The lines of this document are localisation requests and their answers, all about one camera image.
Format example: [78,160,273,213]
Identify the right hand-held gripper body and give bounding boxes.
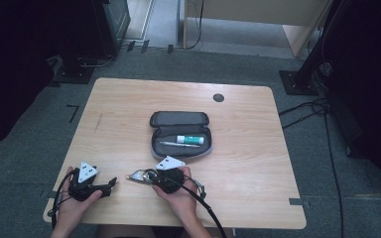
[153,156,187,195]

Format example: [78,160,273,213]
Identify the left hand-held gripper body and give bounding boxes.
[67,161,105,202]

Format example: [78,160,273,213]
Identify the grey zip pencil case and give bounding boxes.
[149,110,213,160]

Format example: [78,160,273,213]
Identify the white green glue stick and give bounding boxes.
[176,134,205,146]

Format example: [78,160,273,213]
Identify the person's left hand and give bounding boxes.
[57,166,103,230]

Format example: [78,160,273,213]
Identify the person's right hand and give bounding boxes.
[152,166,199,223]

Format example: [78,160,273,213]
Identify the black stand with square base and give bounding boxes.
[48,33,118,85]

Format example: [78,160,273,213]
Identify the grey floor tape strip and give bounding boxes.
[289,197,312,208]

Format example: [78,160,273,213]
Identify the dark curtain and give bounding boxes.
[323,0,381,203]
[0,0,67,155]

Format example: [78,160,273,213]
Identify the black cabinet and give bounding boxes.
[90,0,132,58]

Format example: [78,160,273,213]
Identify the black slanted stand with base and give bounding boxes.
[279,0,338,97]

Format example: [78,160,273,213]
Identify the light wooden desk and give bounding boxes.
[182,0,333,60]

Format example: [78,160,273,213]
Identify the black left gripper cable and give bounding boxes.
[47,168,80,232]

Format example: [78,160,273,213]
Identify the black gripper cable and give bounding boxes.
[47,168,80,232]
[160,175,228,238]

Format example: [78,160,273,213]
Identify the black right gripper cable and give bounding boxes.
[160,175,228,238]

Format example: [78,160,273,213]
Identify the black hanging cable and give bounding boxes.
[184,0,205,51]

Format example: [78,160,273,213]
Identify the black floor cables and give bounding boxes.
[277,97,346,238]

